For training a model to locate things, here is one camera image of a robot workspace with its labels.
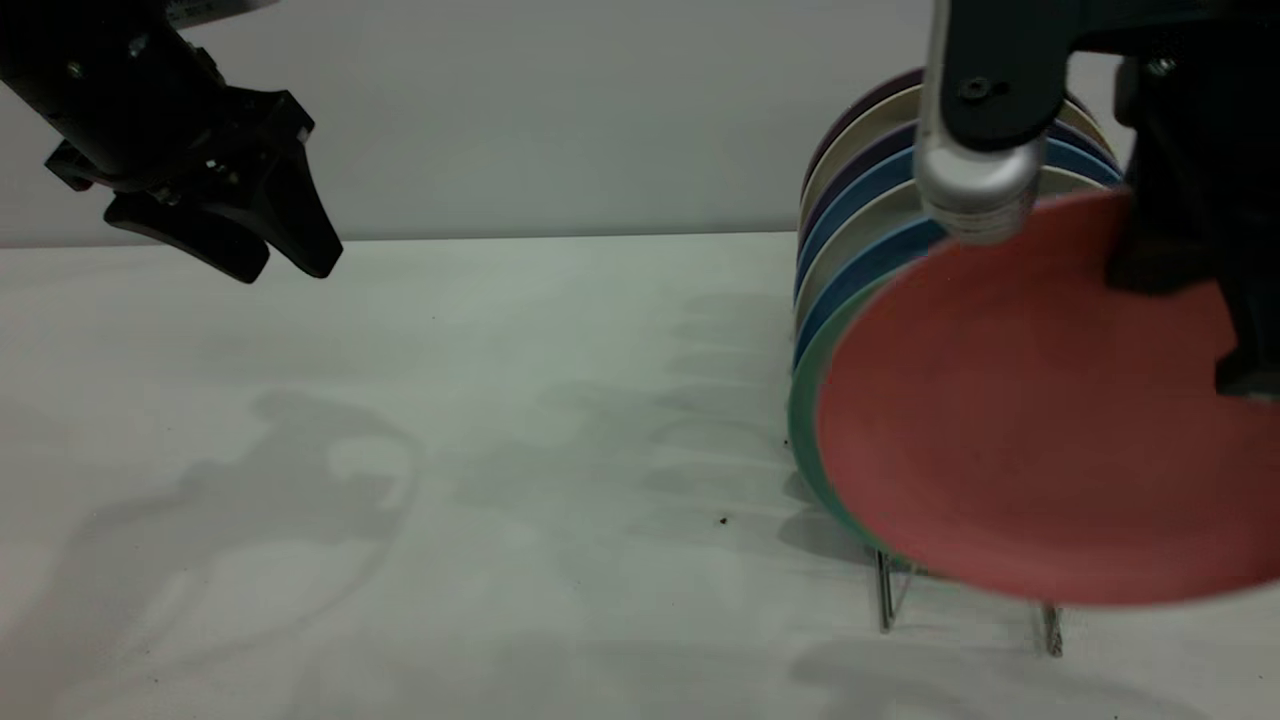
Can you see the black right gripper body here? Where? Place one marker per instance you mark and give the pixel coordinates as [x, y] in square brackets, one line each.
[1200, 150]

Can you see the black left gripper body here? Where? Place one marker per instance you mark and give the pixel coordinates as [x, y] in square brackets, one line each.
[170, 130]

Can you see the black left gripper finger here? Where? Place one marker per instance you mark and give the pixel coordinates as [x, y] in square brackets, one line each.
[290, 230]
[190, 235]

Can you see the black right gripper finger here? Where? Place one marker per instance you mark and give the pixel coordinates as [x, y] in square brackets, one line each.
[1255, 350]

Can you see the pink round plate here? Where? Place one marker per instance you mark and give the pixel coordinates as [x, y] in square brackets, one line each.
[1020, 430]

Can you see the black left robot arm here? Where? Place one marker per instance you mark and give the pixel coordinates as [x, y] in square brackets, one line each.
[40, 40]

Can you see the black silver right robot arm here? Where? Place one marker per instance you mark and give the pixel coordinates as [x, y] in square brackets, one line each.
[1000, 90]

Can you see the dark plum round plate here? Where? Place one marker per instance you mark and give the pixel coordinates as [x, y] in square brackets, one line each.
[870, 100]

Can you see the cream round plate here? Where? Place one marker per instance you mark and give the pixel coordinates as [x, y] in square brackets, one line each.
[860, 125]

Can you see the light blue round plate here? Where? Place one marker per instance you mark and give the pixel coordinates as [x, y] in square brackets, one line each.
[860, 185]

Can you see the beige grey round plate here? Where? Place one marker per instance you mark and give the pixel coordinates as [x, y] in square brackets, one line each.
[850, 225]

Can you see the dark blue round plate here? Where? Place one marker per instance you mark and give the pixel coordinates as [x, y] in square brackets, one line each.
[860, 275]

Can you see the green round plate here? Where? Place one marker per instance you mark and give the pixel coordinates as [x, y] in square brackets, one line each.
[805, 420]

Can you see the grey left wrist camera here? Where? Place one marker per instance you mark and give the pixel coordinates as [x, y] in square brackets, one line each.
[220, 8]

